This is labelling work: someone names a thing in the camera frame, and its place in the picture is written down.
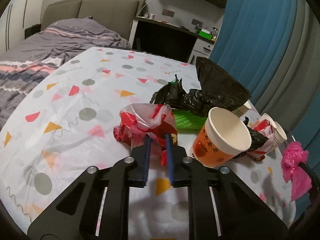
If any white drawer cabinet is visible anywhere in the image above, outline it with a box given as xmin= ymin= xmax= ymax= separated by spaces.
xmin=188 ymin=38 xmax=214 ymax=65

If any pink plastic bag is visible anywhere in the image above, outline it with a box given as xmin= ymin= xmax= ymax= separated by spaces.
xmin=281 ymin=141 xmax=312 ymax=202

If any white grid paper cup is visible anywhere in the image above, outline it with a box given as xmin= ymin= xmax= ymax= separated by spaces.
xmin=258 ymin=113 xmax=276 ymax=128

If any dark wooden desk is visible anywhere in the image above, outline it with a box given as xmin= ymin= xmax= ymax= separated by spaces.
xmin=129 ymin=17 xmax=214 ymax=63

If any orange paper cup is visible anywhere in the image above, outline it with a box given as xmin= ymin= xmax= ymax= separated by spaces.
xmin=192 ymin=107 xmax=252 ymax=168

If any green box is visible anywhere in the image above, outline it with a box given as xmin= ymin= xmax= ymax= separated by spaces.
xmin=198 ymin=29 xmax=212 ymax=40

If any grey striped duvet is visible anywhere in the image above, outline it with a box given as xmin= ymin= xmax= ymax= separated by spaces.
xmin=1 ymin=17 xmax=130 ymax=126

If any grey upholstered headboard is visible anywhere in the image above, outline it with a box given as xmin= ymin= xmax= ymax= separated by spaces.
xmin=41 ymin=0 xmax=146 ymax=39

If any green foam net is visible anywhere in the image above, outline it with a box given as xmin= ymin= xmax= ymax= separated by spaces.
xmin=172 ymin=109 xmax=207 ymax=129

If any black plastic bag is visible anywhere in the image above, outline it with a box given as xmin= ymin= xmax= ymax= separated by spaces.
xmin=150 ymin=56 xmax=270 ymax=152

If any white wardrobe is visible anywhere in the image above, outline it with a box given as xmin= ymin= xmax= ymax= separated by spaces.
xmin=1 ymin=0 xmax=43 ymax=53

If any red white plastic bag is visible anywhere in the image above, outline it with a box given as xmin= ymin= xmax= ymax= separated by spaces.
xmin=113 ymin=103 xmax=177 ymax=166

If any blue and grey curtain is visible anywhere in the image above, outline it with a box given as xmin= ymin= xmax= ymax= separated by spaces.
xmin=210 ymin=0 xmax=319 ymax=172

